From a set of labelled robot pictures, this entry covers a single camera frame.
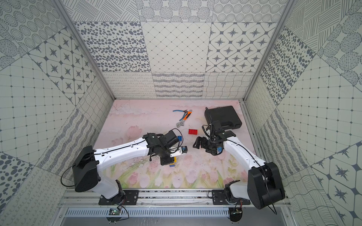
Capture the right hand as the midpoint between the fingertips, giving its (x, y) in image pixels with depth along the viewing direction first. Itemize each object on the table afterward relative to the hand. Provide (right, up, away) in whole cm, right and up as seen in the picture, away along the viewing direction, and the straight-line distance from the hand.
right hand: (200, 149), depth 83 cm
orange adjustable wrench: (-12, +14, +21) cm, 28 cm away
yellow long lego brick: (-14, -2, -10) cm, 17 cm away
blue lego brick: (-17, -10, +1) cm, 20 cm away
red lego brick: (-3, +8, +16) cm, 18 cm away
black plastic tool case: (+22, +21, +23) cm, 38 cm away
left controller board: (-46, -29, -11) cm, 56 cm away
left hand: (-15, -4, -6) cm, 16 cm away
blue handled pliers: (-14, +24, +32) cm, 42 cm away
